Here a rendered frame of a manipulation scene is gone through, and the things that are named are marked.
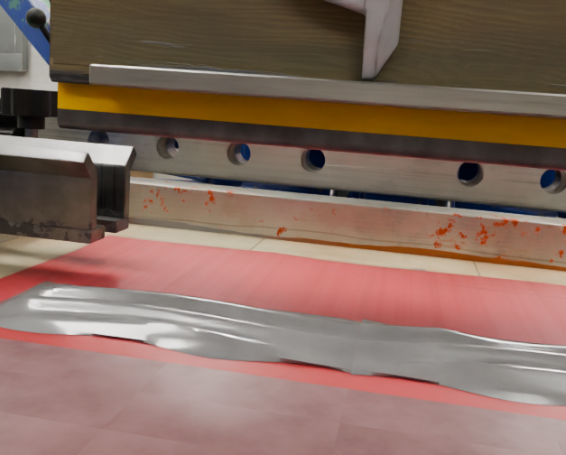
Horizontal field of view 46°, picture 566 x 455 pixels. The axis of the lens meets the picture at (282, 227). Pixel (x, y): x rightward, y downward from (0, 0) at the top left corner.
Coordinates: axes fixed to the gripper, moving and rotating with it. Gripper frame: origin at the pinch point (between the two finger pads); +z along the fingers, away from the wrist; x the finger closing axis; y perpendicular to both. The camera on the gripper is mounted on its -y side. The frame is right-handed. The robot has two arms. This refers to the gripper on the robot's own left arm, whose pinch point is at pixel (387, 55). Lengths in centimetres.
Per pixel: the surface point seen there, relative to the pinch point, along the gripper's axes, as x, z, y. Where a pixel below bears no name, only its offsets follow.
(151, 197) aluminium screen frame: -17.0, 11.2, 18.9
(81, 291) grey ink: 4.3, 13.0, 14.1
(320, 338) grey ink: 6.8, 12.9, 1.4
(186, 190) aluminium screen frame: -17.1, 10.3, 15.9
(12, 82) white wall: -415, 3, 284
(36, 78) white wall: -415, -1, 265
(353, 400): 11.0, 13.6, -0.5
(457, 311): -2.9, 13.6, -5.2
